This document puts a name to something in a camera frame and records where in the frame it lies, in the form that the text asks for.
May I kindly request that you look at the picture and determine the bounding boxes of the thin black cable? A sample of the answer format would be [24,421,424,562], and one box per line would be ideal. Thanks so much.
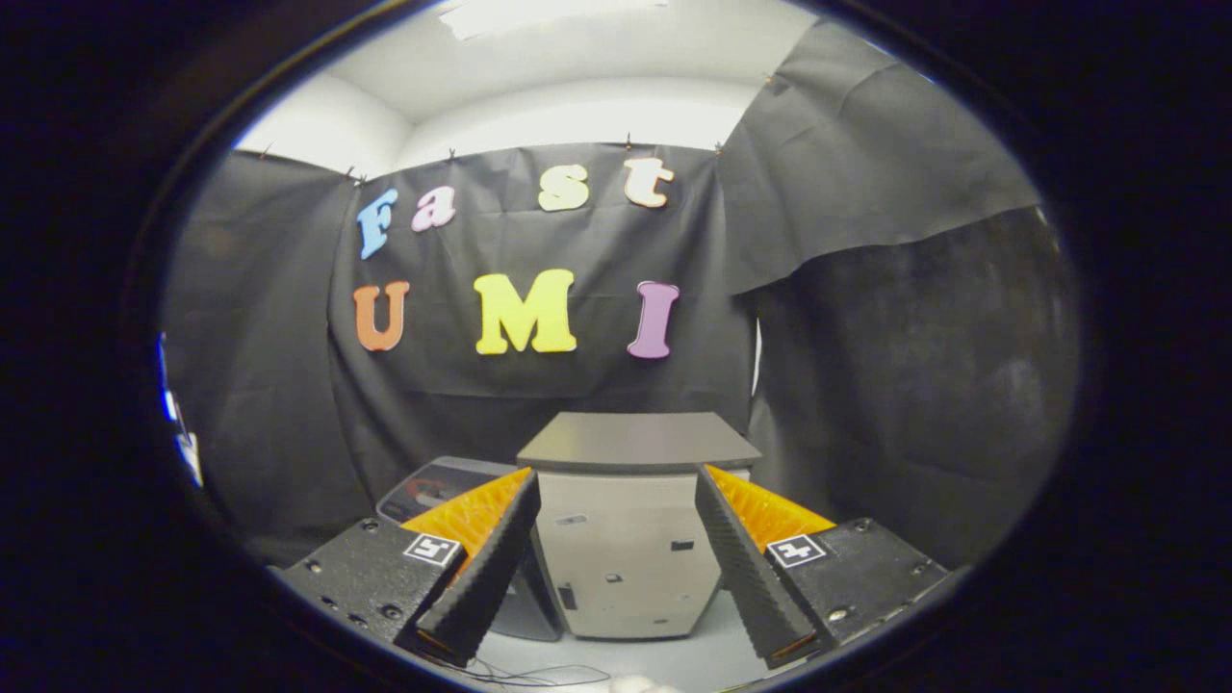
[452,659,617,686]

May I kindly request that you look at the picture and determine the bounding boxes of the white and blue device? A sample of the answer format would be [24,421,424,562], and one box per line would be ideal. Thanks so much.
[159,332,205,487]

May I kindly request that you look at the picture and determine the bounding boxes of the grey washing machine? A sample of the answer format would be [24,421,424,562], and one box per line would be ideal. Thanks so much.
[375,456,564,643]

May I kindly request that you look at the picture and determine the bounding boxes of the beige cabinet with dark top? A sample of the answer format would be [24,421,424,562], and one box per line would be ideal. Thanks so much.
[517,412,763,641]

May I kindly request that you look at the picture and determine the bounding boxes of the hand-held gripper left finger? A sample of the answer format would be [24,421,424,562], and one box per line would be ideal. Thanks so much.
[274,467,543,667]

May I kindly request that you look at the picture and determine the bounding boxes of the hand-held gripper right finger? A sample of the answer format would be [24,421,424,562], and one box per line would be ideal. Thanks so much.
[695,465,954,672]

